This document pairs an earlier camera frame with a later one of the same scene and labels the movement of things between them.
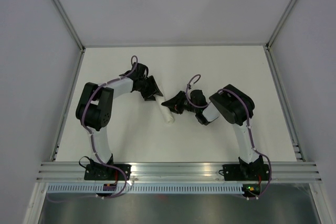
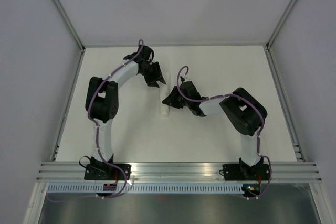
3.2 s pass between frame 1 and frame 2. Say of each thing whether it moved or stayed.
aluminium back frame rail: stayed
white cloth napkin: moved
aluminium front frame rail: stayed
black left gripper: moved
